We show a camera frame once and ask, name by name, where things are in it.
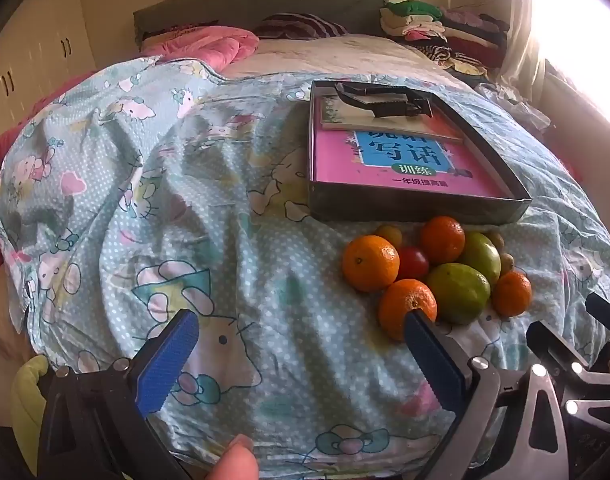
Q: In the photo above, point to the person's left hand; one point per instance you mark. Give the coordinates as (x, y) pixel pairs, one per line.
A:
(232, 460)

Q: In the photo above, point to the beige curtain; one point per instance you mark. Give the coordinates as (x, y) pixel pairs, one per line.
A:
(522, 35)

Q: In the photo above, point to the small brown round fruit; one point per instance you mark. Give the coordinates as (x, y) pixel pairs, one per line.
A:
(507, 261)
(387, 234)
(495, 239)

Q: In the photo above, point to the large orange mandarin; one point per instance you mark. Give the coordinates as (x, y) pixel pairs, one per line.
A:
(370, 263)

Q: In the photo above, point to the cream wardrobe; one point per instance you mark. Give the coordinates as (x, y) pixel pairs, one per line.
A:
(35, 50)

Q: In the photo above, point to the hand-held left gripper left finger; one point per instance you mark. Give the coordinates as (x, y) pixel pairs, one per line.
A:
(170, 365)

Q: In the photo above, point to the orange mandarin with stem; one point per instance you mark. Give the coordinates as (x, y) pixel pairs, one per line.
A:
(397, 305)

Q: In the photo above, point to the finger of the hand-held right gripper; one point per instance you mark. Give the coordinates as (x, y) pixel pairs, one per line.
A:
(605, 310)
(555, 347)

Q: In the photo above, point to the small orange mandarin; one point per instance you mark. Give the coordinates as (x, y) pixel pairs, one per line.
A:
(512, 293)

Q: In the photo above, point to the round green citrus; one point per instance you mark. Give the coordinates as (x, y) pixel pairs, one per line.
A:
(482, 255)

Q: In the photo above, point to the white bed sheet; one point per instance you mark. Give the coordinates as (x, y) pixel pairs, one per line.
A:
(345, 55)

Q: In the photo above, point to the pink book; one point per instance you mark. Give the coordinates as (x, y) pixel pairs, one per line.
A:
(335, 160)

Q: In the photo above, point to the pointed green citrus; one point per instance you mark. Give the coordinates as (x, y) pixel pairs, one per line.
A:
(457, 292)

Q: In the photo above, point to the grey-green headboard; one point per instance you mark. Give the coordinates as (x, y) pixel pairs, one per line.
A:
(235, 0)

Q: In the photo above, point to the dark striped pillow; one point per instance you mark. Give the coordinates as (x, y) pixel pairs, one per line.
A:
(300, 25)

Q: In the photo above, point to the grey cardboard box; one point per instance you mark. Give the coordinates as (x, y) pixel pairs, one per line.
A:
(410, 207)

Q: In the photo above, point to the pile of folded clothes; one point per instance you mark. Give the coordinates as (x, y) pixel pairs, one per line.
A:
(435, 30)

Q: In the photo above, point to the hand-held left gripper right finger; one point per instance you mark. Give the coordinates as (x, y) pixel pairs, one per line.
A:
(435, 365)

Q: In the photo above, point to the cartoon cat printed blanket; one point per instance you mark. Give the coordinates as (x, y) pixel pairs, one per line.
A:
(135, 210)

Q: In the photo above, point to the black metal gripper part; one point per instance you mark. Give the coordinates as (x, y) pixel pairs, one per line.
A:
(390, 102)

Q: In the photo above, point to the red tomato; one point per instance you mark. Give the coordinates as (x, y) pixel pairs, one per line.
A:
(414, 262)

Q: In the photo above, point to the yellow-green cushion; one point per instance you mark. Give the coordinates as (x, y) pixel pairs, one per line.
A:
(27, 400)

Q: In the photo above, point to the thin pale booklet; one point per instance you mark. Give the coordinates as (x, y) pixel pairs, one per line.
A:
(345, 117)

